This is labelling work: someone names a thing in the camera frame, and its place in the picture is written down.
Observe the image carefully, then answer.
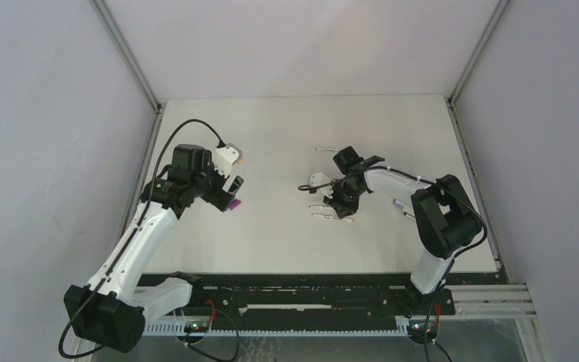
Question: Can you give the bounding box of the right controller board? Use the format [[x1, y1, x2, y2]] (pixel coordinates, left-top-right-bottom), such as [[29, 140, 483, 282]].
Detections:
[[408, 322, 438, 336]]

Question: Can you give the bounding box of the controller board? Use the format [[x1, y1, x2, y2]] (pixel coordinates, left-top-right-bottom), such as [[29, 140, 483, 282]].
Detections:
[[408, 322, 438, 336], [183, 321, 210, 334]]

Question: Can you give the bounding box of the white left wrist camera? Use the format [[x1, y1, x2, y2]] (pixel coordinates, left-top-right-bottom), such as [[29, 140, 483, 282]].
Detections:
[[212, 143, 243, 179]]

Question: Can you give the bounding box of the white red marker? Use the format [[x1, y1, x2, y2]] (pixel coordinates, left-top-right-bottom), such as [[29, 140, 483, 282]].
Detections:
[[308, 204, 333, 210]]

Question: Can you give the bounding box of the aluminium frame rail left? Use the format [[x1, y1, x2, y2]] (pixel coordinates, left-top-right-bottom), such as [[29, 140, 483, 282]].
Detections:
[[90, 0, 161, 214]]

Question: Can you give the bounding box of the white green marker pen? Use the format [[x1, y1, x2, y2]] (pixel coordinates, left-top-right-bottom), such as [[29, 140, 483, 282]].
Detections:
[[314, 147, 339, 153]]

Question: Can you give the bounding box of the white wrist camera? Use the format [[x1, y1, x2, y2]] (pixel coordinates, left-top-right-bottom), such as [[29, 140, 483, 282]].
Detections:
[[308, 173, 332, 195], [212, 143, 243, 179]]

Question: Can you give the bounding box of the aluminium frame rail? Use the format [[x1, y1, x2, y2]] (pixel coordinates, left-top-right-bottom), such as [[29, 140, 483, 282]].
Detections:
[[446, 0, 513, 273], [90, 0, 161, 214]]

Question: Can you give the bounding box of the left controller board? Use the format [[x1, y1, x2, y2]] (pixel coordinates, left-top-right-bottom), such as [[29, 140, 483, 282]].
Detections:
[[183, 321, 210, 334]]

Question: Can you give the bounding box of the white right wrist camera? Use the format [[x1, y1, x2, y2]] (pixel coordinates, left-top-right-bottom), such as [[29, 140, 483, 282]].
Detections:
[[308, 173, 332, 195]]

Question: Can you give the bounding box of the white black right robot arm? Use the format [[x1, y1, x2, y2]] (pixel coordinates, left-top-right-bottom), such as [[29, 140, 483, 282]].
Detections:
[[323, 146, 488, 314]]

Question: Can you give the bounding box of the white cable duct strip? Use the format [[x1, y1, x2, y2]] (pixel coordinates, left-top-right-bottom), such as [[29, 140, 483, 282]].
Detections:
[[142, 319, 410, 338]]

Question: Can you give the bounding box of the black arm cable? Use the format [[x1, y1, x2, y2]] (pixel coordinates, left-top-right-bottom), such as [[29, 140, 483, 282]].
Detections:
[[297, 155, 489, 261], [58, 118, 226, 360]]

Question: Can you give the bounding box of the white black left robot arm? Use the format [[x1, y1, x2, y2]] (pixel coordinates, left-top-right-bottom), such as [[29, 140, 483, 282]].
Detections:
[[63, 143, 244, 352]]

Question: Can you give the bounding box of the aluminium frame rail right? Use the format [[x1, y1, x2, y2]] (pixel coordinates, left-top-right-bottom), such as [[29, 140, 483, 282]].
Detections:
[[446, 0, 513, 273]]

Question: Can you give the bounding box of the magenta pen cap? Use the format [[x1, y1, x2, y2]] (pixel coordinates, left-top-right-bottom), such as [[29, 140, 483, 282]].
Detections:
[[228, 199, 241, 210]]

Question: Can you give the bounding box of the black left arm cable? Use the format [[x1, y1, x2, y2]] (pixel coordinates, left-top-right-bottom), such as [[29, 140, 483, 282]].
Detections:
[[58, 118, 226, 360]]

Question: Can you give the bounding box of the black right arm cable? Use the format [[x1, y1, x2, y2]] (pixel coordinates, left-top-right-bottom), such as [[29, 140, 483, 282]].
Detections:
[[297, 155, 489, 261]]

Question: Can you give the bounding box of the white yellow marker pen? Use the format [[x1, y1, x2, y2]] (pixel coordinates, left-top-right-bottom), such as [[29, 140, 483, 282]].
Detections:
[[311, 213, 354, 223]]

